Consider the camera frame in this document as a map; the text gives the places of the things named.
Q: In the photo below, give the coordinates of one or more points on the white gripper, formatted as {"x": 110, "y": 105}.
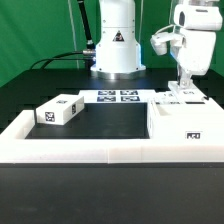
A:
{"x": 198, "y": 26}

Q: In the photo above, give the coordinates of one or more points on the white cabinet door panel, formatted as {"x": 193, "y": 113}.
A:
{"x": 191, "y": 94}

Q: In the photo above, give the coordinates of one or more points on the small white box part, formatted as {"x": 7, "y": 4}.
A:
{"x": 60, "y": 110}

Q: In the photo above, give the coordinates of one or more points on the large white cabinet body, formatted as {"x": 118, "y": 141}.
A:
{"x": 196, "y": 121}

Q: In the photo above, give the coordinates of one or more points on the white marker base plate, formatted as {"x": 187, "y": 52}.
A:
{"x": 117, "y": 96}

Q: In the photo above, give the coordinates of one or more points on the white U-shaped boundary frame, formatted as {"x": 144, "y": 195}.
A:
{"x": 100, "y": 133}

